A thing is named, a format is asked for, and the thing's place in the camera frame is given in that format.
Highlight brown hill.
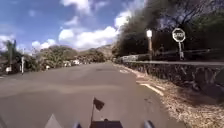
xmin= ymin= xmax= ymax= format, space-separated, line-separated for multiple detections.
xmin=78 ymin=43 xmax=116 ymax=60

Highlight robot's small dark flag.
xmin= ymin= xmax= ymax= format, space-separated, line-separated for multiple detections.
xmin=89 ymin=96 xmax=106 ymax=123

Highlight white painted road lines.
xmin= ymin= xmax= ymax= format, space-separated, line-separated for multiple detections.
xmin=118 ymin=68 xmax=166 ymax=97

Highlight grey asphalt road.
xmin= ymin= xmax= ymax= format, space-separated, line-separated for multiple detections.
xmin=0 ymin=61 xmax=188 ymax=128

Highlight row of green trees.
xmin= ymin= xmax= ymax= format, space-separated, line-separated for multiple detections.
xmin=0 ymin=39 xmax=108 ymax=74

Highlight robot's dark base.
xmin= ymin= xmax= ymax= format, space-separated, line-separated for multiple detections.
xmin=88 ymin=119 xmax=125 ymax=128

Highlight robot's own part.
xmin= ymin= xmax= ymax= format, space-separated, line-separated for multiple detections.
xmin=143 ymin=119 xmax=156 ymax=128
xmin=72 ymin=121 xmax=83 ymax=128

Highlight pale pole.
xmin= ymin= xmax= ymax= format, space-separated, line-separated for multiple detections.
xmin=20 ymin=49 xmax=26 ymax=75

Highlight dense dark trees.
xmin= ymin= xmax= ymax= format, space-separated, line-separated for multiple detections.
xmin=111 ymin=0 xmax=224 ymax=63

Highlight post with white top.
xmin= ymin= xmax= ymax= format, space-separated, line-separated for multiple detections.
xmin=145 ymin=29 xmax=154 ymax=62

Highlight stop sign on post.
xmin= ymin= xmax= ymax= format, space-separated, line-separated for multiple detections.
xmin=171 ymin=27 xmax=187 ymax=61

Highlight dark stone wall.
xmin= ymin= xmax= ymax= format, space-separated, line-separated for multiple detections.
xmin=113 ymin=57 xmax=224 ymax=102

